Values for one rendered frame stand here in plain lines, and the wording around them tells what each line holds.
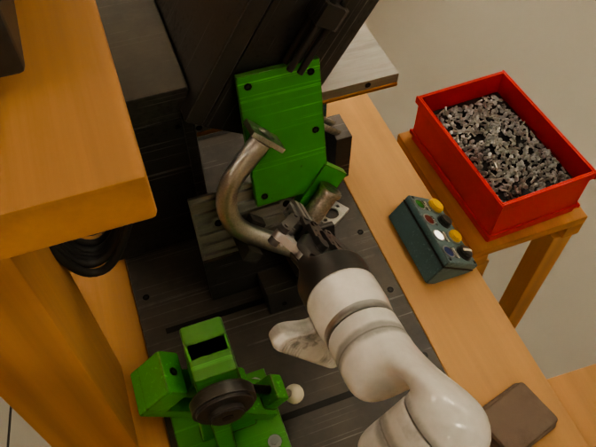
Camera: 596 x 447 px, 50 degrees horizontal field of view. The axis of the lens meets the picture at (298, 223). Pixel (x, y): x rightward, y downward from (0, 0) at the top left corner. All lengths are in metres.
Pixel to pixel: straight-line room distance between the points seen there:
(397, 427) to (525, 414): 0.50
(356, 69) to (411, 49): 1.91
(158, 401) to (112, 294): 0.41
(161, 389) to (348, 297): 0.26
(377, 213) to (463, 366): 0.32
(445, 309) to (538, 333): 1.12
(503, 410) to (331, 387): 0.25
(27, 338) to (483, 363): 0.67
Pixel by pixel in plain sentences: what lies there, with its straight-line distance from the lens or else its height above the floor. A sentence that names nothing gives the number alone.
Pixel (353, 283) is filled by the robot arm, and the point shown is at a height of 1.31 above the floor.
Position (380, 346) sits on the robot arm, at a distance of 0.54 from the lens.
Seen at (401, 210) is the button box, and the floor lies 0.93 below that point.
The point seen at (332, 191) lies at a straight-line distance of 0.93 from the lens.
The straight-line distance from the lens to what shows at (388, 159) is 1.24.
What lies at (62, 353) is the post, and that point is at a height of 1.22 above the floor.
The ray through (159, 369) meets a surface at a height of 1.15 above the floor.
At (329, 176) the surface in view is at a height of 1.09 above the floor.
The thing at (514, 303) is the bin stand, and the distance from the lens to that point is 1.63.
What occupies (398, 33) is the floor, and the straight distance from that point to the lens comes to 3.05.
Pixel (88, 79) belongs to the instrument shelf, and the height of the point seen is 1.54.
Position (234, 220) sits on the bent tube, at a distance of 0.90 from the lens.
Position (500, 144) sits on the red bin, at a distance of 1.34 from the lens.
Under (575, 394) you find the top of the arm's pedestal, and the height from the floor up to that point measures 0.85.
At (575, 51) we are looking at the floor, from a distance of 3.16.
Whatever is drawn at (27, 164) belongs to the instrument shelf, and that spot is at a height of 1.54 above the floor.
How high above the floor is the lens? 1.81
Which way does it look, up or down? 54 degrees down
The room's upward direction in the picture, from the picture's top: straight up
